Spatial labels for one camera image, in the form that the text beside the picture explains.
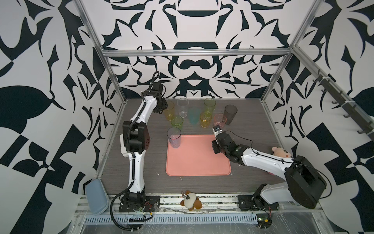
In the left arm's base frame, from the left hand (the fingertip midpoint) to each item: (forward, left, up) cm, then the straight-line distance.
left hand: (163, 104), depth 99 cm
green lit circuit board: (-64, -51, -15) cm, 83 cm away
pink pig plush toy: (-33, -69, -7) cm, 77 cm away
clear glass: (+2, -13, -3) cm, 13 cm away
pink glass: (-7, -38, -9) cm, 40 cm away
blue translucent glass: (-19, -7, -8) cm, 22 cm away
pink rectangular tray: (-31, -20, -15) cm, 40 cm away
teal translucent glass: (-5, -21, -6) cm, 22 cm away
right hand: (-24, -33, -5) cm, 41 cm away
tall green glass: (+1, -31, -2) cm, 31 cm away
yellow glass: (-5, -29, -10) cm, 31 cm away
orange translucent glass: (+2, -3, -14) cm, 14 cm away
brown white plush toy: (-55, -16, -11) cm, 59 cm away
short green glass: (-7, -9, -10) cm, 15 cm away
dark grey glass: (-7, -44, -1) cm, 44 cm away
